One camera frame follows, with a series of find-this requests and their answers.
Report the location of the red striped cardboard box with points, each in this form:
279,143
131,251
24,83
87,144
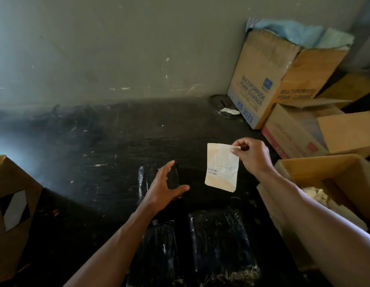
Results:
292,137

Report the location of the person's left forearm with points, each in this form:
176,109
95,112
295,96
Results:
113,257

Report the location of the blue cloth in box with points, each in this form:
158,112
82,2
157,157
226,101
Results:
292,32

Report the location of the round metal lid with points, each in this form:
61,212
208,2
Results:
218,101

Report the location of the person's right hand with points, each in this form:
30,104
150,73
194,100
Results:
256,158

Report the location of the labels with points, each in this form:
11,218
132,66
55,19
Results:
319,195

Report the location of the plain brown cardboard box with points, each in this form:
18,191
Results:
349,86

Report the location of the lubrication cleaner box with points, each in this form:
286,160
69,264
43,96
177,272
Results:
337,176

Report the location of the cardboard box with diamond sticker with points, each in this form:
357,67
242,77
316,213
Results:
11,251

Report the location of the person's right forearm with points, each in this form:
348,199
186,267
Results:
322,230

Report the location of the person's left hand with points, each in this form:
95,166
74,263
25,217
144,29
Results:
158,194

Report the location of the white shipping label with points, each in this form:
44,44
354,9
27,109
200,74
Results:
221,176

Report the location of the tall blue print cardboard box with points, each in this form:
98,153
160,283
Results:
256,71

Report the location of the torn white paper strip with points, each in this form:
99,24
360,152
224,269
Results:
230,111

